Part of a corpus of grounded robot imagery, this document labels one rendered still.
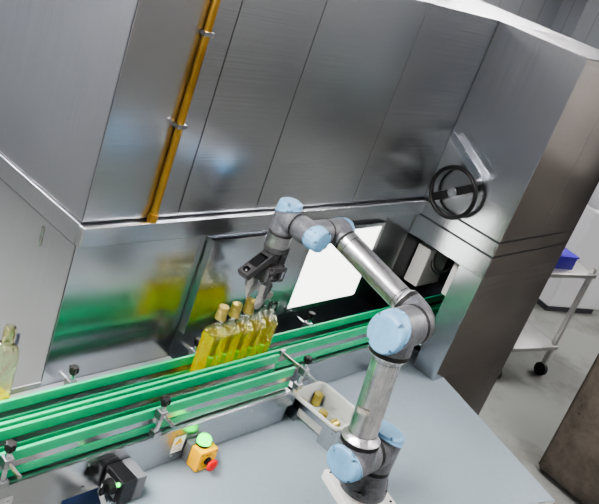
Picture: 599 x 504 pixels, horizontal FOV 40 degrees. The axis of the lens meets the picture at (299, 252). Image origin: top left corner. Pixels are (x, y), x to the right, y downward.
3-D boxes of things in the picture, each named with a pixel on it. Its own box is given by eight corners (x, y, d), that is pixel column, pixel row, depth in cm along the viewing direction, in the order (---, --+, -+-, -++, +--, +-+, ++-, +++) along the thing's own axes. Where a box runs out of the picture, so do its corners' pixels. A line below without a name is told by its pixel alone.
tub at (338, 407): (314, 399, 297) (322, 379, 294) (360, 437, 285) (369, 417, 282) (282, 410, 284) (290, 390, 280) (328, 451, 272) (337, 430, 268)
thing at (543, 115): (490, 221, 393) (575, 40, 359) (557, 261, 373) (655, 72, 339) (408, 232, 340) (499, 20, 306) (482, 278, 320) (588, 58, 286)
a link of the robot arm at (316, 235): (343, 229, 244) (316, 211, 249) (319, 232, 235) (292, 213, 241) (333, 252, 247) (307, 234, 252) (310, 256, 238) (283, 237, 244)
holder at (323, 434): (303, 391, 300) (310, 374, 297) (358, 438, 285) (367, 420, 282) (271, 402, 287) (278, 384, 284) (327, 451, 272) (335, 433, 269)
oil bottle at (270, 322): (249, 361, 281) (269, 308, 272) (260, 370, 278) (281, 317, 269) (238, 364, 276) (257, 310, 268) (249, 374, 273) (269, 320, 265)
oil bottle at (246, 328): (225, 368, 272) (245, 313, 264) (236, 377, 269) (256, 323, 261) (212, 371, 268) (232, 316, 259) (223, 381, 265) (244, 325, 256)
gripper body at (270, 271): (282, 284, 258) (295, 250, 253) (263, 287, 251) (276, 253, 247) (266, 271, 262) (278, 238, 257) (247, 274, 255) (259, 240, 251)
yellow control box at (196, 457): (197, 452, 250) (204, 433, 247) (213, 468, 246) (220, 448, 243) (179, 459, 245) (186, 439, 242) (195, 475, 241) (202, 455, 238)
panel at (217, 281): (349, 293, 331) (380, 218, 318) (354, 297, 330) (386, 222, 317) (177, 329, 264) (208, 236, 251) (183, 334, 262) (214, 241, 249)
